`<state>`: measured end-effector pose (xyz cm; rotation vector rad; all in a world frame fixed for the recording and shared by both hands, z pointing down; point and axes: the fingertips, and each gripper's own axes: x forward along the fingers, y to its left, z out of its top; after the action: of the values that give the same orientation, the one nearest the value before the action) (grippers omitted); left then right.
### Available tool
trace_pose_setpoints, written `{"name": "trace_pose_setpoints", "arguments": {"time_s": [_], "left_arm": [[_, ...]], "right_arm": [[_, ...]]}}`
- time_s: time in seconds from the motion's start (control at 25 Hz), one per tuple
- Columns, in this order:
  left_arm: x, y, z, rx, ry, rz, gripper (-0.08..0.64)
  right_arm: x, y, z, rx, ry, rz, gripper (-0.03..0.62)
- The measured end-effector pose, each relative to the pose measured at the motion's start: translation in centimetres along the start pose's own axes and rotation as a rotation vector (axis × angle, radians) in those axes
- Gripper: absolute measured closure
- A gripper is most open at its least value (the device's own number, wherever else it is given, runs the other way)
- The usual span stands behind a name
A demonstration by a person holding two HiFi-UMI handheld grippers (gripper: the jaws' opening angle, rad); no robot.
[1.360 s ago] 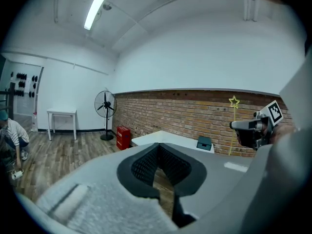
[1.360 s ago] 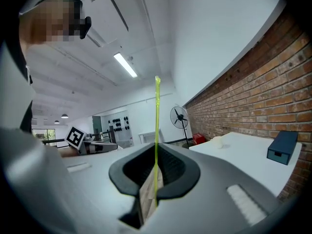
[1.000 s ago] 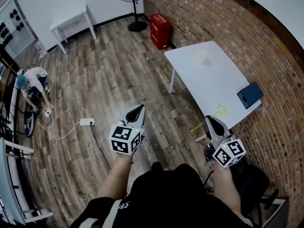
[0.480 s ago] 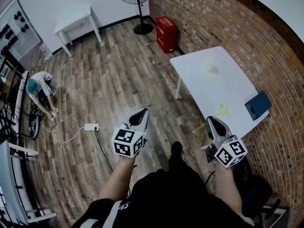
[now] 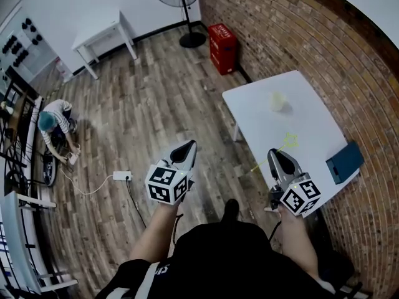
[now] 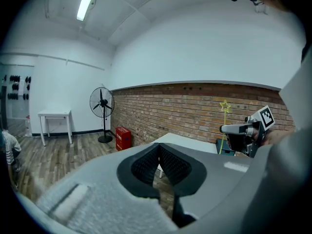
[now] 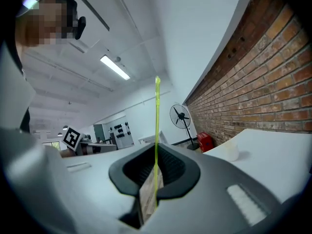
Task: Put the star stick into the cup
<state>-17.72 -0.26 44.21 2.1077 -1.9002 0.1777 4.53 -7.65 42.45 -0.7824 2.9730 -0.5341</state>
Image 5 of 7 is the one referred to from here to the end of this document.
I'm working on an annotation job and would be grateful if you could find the dark blue box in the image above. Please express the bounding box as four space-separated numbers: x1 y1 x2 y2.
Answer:
325 140 365 186

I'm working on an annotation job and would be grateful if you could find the person's left forearm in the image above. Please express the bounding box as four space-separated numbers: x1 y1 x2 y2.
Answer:
128 201 185 263

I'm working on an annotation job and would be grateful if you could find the black power cable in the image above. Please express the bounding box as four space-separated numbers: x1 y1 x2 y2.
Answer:
125 179 148 229

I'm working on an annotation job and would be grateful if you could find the person's right forearm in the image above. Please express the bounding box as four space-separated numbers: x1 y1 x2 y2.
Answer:
276 204 321 280

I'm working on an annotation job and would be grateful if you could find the small white table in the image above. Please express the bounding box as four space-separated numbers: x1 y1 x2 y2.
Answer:
71 9 138 80

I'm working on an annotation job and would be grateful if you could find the person's black shirt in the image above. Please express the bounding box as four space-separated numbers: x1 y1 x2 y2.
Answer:
95 222 339 299

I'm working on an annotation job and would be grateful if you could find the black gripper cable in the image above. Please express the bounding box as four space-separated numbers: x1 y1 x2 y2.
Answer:
171 212 185 246
268 220 283 243

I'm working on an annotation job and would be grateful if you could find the white metal rack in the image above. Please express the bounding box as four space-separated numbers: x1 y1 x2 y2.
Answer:
0 190 79 296

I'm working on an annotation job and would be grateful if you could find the black metal frame desk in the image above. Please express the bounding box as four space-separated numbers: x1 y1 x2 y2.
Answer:
0 73 44 171

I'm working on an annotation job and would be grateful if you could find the white power cable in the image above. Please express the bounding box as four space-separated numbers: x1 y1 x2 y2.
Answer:
60 166 115 196

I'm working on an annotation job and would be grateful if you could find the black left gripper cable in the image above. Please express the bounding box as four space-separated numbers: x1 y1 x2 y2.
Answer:
171 212 185 246

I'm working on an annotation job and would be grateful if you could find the yellow-green spoon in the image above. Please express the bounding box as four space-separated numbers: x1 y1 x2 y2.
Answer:
251 132 299 172

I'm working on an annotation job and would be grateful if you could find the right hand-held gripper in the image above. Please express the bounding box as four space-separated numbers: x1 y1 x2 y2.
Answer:
267 148 322 219

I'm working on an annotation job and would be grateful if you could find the large white table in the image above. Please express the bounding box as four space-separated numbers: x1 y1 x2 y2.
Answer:
221 70 366 212

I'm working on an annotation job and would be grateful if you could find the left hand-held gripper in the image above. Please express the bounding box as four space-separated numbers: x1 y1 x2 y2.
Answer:
145 140 198 205

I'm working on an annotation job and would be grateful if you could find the red box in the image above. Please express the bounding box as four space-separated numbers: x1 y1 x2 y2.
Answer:
208 22 238 76

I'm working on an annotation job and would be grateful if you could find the black pedestal fan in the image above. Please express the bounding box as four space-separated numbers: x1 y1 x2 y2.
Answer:
147 0 208 49

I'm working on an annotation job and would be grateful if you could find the white pegboard with black items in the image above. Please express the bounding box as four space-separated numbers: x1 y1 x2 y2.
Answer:
0 6 60 84

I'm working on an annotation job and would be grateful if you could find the white cup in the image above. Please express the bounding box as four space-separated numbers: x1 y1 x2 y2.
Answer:
269 91 288 113

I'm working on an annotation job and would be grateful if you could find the black chair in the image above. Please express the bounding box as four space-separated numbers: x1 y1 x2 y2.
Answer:
317 249 364 299

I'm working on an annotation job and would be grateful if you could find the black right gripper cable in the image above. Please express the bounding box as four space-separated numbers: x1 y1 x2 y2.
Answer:
268 220 283 243

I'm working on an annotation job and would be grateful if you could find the person's black shoe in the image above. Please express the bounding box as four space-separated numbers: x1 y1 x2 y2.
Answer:
222 197 241 224

